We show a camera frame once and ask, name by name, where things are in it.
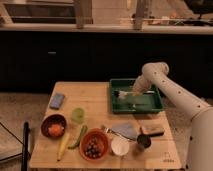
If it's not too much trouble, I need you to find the black chair frame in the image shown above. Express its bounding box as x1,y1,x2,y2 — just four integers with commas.
21,122,30,171

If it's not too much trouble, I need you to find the green plastic cup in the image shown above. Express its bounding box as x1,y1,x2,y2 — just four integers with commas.
71,108,85,124

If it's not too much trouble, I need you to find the brown scrub block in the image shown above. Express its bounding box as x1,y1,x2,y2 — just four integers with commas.
141,125,164,137

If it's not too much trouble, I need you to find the wooden table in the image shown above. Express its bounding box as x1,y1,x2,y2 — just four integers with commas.
29,82,181,170

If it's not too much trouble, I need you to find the dark red bowl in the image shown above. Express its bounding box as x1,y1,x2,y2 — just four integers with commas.
41,114,67,139

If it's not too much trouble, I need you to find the blue sponge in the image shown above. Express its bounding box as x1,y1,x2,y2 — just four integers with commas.
49,93,65,109

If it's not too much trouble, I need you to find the green cucumber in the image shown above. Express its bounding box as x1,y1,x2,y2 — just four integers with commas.
68,125,88,149

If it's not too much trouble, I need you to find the yellow banana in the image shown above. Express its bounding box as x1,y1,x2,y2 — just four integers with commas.
57,132,70,161

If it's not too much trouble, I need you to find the orange carrot piece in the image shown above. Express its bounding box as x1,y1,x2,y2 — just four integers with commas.
48,124,64,137

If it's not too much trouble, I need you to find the white dish brush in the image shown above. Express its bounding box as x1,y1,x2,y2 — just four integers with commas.
113,90,155,100

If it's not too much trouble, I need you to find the green plastic tray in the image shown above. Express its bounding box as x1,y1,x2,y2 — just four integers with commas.
109,78,164,114

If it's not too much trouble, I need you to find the orange bowl with grapes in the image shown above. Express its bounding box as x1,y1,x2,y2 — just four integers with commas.
79,128,109,162

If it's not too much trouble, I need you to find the grey blue cloth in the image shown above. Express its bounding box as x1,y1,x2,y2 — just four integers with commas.
112,122,137,140

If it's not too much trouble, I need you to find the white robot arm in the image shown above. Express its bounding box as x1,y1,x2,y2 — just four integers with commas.
132,62,213,171

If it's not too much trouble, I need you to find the white small bowl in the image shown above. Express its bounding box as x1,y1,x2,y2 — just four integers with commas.
111,137,130,156

